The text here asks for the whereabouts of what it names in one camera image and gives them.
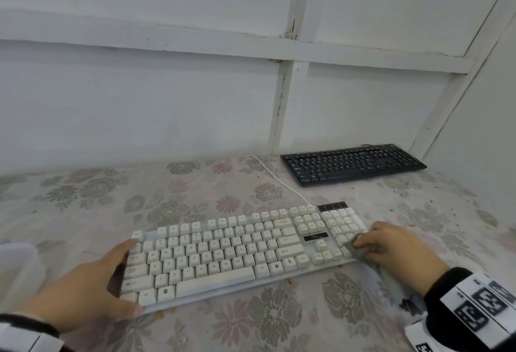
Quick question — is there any black keyboard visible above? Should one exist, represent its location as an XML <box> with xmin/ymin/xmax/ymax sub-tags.
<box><xmin>280</xmin><ymin>144</ymin><xmax>428</xmax><ymax>188</ymax></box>

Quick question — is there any clear plastic container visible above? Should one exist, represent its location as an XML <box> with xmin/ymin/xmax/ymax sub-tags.
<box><xmin>0</xmin><ymin>242</ymin><xmax>45</xmax><ymax>312</ymax></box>

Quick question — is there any white keyboard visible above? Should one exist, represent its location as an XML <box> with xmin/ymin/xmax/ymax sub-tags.
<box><xmin>119</xmin><ymin>201</ymin><xmax>370</xmax><ymax>316</ymax></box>

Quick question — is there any floral tablecloth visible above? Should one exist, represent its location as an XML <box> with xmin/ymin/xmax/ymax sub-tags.
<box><xmin>0</xmin><ymin>156</ymin><xmax>516</xmax><ymax>352</ymax></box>

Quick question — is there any white marker right wristband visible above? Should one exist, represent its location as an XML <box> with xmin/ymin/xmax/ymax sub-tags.
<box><xmin>439</xmin><ymin>271</ymin><xmax>516</xmax><ymax>339</ymax></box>

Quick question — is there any white marker wristband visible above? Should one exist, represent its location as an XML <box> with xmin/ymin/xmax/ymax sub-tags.
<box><xmin>0</xmin><ymin>321</ymin><xmax>65</xmax><ymax>352</ymax></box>
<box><xmin>439</xmin><ymin>271</ymin><xmax>516</xmax><ymax>339</ymax></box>

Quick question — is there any person's right hand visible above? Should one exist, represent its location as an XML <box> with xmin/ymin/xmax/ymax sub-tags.
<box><xmin>353</xmin><ymin>221</ymin><xmax>450</xmax><ymax>297</ymax></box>

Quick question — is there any white marker left wristband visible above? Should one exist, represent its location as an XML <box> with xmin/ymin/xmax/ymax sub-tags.
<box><xmin>0</xmin><ymin>321</ymin><xmax>65</xmax><ymax>352</ymax></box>

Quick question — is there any person's right forearm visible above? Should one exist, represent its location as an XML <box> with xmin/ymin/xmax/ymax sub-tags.
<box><xmin>424</xmin><ymin>266</ymin><xmax>516</xmax><ymax>352</ymax></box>

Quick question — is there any person's left hand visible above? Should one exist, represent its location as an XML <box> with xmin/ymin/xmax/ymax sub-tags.
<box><xmin>20</xmin><ymin>239</ymin><xmax>144</xmax><ymax>334</ymax></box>

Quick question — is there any person's left forearm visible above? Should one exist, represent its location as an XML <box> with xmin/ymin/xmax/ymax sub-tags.
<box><xmin>0</xmin><ymin>313</ymin><xmax>75</xmax><ymax>352</ymax></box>

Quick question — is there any grey fluffy cloth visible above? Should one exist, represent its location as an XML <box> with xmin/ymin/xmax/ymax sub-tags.
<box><xmin>341</xmin><ymin>234</ymin><xmax>426</xmax><ymax>318</ymax></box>

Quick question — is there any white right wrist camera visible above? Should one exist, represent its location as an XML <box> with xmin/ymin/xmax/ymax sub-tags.
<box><xmin>404</xmin><ymin>321</ymin><xmax>452</xmax><ymax>352</ymax></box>

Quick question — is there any white wooden frame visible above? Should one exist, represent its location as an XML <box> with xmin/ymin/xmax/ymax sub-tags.
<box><xmin>0</xmin><ymin>0</ymin><xmax>516</xmax><ymax>159</ymax></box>

